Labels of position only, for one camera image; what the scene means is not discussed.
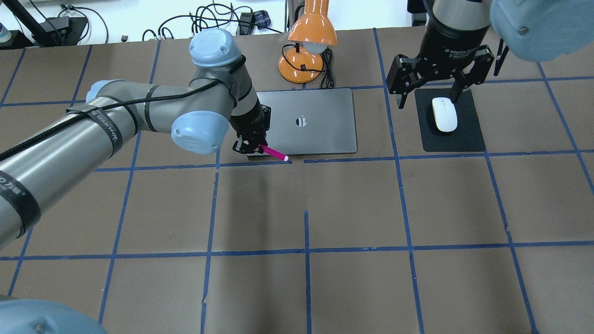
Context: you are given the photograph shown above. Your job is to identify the black laptop charger brick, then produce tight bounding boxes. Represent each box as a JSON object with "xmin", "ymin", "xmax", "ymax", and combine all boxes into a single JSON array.
[{"xmin": 40, "ymin": 16, "xmax": 89, "ymax": 44}]

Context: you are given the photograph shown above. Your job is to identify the pink marker pen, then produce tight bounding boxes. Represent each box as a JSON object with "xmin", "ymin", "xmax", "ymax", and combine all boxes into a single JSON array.
[{"xmin": 259, "ymin": 145, "xmax": 290, "ymax": 161}]

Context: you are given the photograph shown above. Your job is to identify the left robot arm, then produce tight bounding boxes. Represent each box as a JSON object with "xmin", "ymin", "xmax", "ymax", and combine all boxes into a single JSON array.
[{"xmin": 1, "ymin": 28, "xmax": 270, "ymax": 248}]

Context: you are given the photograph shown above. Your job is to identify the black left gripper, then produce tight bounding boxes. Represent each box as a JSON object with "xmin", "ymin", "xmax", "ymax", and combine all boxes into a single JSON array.
[{"xmin": 230, "ymin": 102, "xmax": 271, "ymax": 154}]

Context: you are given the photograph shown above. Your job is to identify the black power adapter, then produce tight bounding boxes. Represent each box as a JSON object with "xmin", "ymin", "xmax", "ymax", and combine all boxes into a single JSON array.
[{"xmin": 236, "ymin": 12, "xmax": 255, "ymax": 36}]

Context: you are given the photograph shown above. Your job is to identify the black lamp power cable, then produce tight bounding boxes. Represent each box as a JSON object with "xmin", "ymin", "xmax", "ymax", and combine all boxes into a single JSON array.
[{"xmin": 320, "ymin": 48, "xmax": 336, "ymax": 90}]

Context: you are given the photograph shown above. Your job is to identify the orange desk lamp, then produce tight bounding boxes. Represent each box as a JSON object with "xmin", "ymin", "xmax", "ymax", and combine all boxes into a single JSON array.
[{"xmin": 278, "ymin": 0, "xmax": 339, "ymax": 89}]

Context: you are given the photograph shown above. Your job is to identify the tangled black cables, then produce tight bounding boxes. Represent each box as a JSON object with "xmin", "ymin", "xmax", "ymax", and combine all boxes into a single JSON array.
[{"xmin": 142, "ymin": 2, "xmax": 284, "ymax": 39}]

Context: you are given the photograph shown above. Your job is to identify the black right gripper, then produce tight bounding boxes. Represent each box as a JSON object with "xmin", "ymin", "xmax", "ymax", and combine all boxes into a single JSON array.
[{"xmin": 386, "ymin": 16, "xmax": 496, "ymax": 109}]

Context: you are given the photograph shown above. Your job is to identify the white computer mouse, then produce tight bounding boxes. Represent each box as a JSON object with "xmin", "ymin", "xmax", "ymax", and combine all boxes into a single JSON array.
[{"xmin": 432, "ymin": 97, "xmax": 458, "ymax": 133}]

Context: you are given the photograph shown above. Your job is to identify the black mousepad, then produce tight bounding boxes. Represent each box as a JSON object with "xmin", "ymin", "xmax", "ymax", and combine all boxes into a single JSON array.
[{"xmin": 414, "ymin": 88, "xmax": 486, "ymax": 152}]

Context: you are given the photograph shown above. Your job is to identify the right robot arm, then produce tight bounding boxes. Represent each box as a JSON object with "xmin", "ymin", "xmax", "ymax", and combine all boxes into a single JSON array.
[{"xmin": 386, "ymin": 0, "xmax": 594, "ymax": 109}]

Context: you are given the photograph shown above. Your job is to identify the grey laptop notebook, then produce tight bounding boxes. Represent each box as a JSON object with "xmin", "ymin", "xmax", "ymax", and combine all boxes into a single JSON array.
[{"xmin": 258, "ymin": 88, "xmax": 358, "ymax": 155}]

